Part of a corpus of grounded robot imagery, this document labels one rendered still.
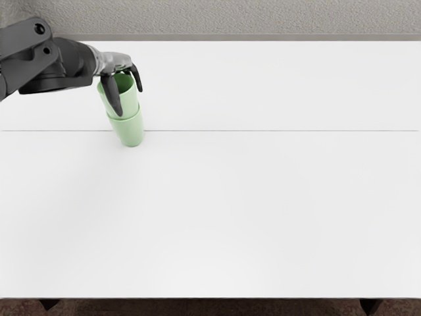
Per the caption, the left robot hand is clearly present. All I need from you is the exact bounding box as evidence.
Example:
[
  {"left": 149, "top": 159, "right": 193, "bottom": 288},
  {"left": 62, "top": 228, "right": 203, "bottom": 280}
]
[{"left": 93, "top": 50, "right": 144, "bottom": 117}]

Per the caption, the light green cup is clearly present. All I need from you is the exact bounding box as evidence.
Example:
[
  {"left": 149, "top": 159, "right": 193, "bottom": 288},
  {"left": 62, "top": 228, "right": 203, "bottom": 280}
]
[
  {"left": 105, "top": 105, "right": 145, "bottom": 148},
  {"left": 96, "top": 72, "right": 140, "bottom": 119}
]

